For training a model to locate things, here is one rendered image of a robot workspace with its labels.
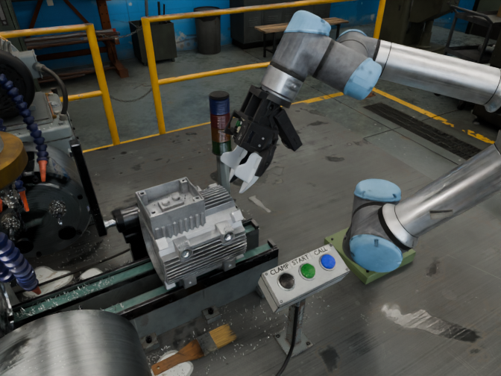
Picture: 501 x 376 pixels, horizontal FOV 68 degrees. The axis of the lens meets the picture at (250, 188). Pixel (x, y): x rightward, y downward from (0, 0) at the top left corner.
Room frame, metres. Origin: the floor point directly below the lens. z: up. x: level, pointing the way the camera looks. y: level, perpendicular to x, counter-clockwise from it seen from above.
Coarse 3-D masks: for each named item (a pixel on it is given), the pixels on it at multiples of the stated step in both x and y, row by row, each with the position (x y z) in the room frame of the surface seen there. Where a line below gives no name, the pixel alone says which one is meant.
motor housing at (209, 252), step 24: (216, 192) 0.71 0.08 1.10; (216, 216) 0.65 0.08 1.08; (144, 240) 0.67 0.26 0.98; (168, 240) 0.58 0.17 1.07; (192, 240) 0.59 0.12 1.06; (216, 240) 0.60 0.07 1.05; (240, 240) 0.63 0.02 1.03; (168, 264) 0.54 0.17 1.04; (192, 264) 0.56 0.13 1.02; (216, 264) 0.60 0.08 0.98
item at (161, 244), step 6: (210, 186) 0.75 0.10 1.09; (138, 210) 0.66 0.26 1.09; (240, 210) 0.66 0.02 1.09; (234, 216) 0.64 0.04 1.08; (240, 216) 0.65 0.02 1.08; (234, 222) 0.64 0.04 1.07; (156, 240) 0.56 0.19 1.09; (162, 240) 0.56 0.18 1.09; (156, 246) 0.56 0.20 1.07; (162, 246) 0.55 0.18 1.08; (168, 246) 0.56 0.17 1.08; (240, 258) 0.64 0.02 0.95; (168, 288) 0.55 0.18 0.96
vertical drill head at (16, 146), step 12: (0, 132) 0.57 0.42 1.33; (0, 144) 0.51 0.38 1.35; (12, 144) 0.53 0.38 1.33; (0, 156) 0.49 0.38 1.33; (12, 156) 0.49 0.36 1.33; (24, 156) 0.51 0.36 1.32; (0, 168) 0.46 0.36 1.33; (12, 168) 0.47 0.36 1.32; (24, 168) 0.50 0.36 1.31; (0, 180) 0.45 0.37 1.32; (12, 180) 0.47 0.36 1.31; (0, 192) 0.47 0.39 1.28; (12, 192) 0.48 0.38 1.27; (12, 204) 0.47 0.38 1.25; (24, 228) 0.48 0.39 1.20
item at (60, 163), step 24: (24, 144) 0.84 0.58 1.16; (48, 168) 0.75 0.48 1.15; (72, 168) 0.82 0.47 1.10; (48, 192) 0.71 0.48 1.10; (72, 192) 0.74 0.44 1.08; (0, 216) 0.66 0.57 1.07; (24, 216) 0.68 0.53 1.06; (48, 216) 0.70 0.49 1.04; (72, 216) 0.73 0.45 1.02; (24, 240) 0.66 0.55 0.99; (48, 240) 0.69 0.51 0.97; (72, 240) 0.72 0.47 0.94
